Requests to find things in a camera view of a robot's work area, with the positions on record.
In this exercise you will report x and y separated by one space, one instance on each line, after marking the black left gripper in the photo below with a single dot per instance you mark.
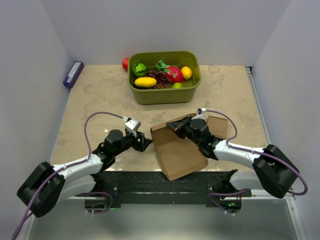
143 143

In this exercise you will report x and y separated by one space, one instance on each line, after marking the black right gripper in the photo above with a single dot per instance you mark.
179 125

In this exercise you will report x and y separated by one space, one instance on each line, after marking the brown cardboard box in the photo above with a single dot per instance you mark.
176 157

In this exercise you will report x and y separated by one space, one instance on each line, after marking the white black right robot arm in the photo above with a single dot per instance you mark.
275 172

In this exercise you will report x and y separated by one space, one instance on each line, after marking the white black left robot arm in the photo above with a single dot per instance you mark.
49 184

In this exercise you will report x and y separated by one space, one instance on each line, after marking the small folded cardboard box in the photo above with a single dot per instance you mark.
217 126

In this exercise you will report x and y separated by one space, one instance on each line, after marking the purple white rectangular box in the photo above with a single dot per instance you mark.
73 74

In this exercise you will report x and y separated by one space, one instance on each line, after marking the green plastic basket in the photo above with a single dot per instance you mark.
169 95

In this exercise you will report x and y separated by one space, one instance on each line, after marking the green toy lime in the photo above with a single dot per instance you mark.
177 85

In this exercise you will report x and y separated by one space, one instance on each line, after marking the purple toy grapes bunch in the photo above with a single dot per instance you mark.
161 80

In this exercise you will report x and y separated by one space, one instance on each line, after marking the pink toy dragon fruit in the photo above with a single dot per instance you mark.
171 72

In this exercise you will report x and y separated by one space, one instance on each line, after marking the yellow toy mango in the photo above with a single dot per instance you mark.
145 82

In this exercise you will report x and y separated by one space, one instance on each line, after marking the yellow toy lemon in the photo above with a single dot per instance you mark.
186 72

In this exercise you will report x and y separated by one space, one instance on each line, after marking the small toy watermelon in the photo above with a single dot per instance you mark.
139 70

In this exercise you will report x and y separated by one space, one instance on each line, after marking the red toy apple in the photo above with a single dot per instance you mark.
125 64

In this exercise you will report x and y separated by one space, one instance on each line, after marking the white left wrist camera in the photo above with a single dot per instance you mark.
132 125

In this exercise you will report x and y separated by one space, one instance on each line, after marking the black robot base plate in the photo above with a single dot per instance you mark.
116 188

